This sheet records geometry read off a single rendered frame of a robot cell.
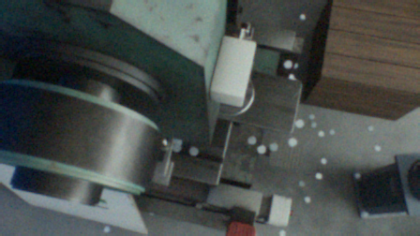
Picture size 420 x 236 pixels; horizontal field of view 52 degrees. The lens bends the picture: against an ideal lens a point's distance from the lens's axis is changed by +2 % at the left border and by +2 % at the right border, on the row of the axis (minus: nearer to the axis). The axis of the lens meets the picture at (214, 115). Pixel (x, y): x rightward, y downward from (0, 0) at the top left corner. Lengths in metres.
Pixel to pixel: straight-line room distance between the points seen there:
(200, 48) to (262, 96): 0.69
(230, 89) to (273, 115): 0.58
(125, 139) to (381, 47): 1.36
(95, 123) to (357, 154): 1.59
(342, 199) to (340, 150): 0.21
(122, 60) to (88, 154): 0.10
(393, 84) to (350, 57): 0.17
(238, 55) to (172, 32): 0.14
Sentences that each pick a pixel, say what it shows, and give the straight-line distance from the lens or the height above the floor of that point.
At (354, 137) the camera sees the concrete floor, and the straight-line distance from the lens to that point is 1.92.
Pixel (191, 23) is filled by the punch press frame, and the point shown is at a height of 1.45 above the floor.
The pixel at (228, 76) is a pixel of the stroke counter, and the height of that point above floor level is 1.34.
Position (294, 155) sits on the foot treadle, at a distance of 1.67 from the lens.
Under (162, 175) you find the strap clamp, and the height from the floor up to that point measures 0.74.
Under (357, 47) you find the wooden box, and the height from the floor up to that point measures 0.35.
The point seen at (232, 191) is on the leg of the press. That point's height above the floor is 0.64.
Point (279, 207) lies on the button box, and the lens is 1.17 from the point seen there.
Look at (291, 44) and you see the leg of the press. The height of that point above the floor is 0.64.
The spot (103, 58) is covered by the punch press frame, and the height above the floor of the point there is 1.41.
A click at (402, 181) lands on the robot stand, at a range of 1.46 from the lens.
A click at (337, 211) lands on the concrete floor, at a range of 1.85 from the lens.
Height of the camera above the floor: 1.79
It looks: 75 degrees down
